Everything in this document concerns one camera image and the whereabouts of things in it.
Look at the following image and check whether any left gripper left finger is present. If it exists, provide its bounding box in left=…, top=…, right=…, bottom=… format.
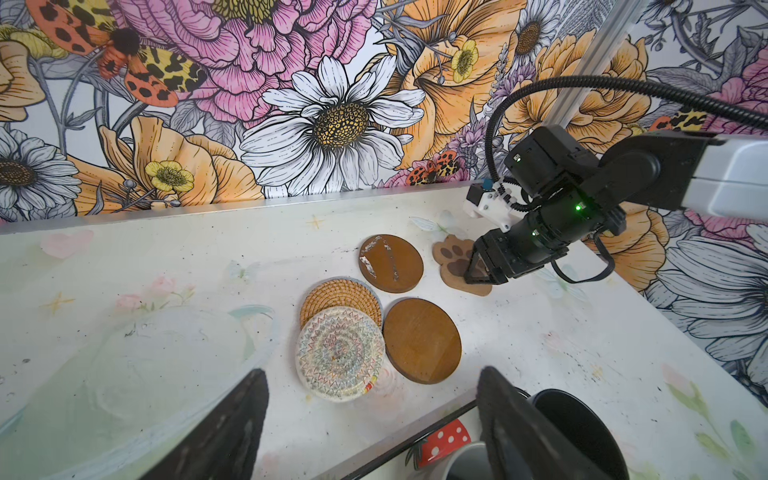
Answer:
left=143, top=369, right=269, bottom=479

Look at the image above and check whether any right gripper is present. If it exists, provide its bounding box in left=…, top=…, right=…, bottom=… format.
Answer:
left=463, top=203, right=626, bottom=285

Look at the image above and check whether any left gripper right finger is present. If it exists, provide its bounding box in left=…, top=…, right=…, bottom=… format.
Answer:
left=476, top=366, right=608, bottom=479

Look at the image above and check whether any paw shaped wooden coaster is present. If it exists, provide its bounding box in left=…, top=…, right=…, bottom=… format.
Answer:
left=432, top=235, right=492, bottom=297

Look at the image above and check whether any scratched dark wooden coaster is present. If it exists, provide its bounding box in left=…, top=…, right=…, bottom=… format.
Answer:
left=358, top=234, right=424, bottom=294

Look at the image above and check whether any plain round wooden coaster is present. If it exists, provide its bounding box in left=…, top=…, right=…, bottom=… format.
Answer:
left=383, top=298, right=463, bottom=385

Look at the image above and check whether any multicolour braided coaster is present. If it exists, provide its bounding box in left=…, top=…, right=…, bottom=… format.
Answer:
left=295, top=306, right=385, bottom=403

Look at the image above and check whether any woven rattan coaster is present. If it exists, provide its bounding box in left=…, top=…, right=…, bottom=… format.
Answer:
left=299, top=278, right=383, bottom=328

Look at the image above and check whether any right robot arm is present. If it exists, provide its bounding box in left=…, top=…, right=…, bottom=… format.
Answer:
left=464, top=127, right=767, bottom=285

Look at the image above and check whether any grey mug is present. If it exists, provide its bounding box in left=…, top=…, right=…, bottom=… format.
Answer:
left=426, top=442, right=494, bottom=480

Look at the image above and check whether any black mug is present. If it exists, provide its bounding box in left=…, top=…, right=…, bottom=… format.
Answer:
left=529, top=389, right=630, bottom=480

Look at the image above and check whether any strawberry print serving tray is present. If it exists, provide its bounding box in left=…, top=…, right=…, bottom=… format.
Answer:
left=325, top=391, right=477, bottom=479

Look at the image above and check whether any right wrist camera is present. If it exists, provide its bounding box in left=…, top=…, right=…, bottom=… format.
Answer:
left=463, top=179, right=525, bottom=232

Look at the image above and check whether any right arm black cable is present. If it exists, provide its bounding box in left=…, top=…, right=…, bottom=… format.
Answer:
left=483, top=74, right=768, bottom=184

